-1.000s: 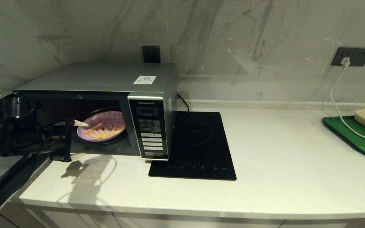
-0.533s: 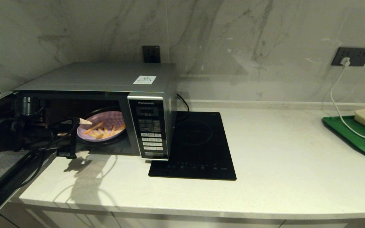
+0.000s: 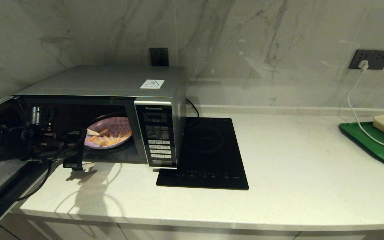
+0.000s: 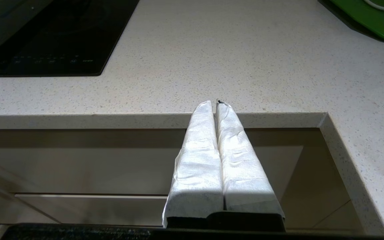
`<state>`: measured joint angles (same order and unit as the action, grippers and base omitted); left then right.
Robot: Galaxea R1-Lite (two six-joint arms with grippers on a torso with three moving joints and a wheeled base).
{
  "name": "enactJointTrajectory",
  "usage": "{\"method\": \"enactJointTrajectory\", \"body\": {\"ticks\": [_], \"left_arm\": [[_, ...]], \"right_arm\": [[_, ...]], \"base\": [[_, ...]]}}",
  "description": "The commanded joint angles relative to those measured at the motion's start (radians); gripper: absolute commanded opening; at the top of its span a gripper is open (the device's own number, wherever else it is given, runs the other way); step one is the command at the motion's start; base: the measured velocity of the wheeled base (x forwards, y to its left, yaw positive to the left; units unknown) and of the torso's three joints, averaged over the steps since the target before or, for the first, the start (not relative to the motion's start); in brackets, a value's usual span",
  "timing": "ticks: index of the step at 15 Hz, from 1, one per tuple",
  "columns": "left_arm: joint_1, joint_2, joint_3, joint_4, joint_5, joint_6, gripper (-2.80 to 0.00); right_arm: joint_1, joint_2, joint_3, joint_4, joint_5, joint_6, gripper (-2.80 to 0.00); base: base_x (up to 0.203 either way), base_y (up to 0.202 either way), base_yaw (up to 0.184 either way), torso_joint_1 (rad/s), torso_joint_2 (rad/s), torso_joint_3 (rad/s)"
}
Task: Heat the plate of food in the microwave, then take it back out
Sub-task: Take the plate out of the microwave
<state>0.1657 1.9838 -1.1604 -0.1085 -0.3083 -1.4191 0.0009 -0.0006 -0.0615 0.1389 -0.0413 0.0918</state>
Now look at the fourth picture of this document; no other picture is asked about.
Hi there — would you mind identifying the silver Panasonic microwave oven body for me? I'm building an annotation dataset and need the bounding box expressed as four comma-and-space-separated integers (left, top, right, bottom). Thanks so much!
0, 0, 54, 51

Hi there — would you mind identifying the right gripper white-wrapped left finger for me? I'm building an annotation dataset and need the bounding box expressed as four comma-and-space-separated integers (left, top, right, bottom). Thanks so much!
162, 100, 224, 229

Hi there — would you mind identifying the green plastic tray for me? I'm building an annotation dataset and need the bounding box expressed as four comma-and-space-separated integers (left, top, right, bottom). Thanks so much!
318, 0, 384, 43

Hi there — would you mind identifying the black induction cooktop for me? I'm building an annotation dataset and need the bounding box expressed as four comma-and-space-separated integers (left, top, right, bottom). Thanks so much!
0, 0, 140, 77

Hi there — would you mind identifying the right gripper white-wrapped right finger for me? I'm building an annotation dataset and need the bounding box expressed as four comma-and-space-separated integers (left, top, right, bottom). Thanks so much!
215, 102, 285, 220

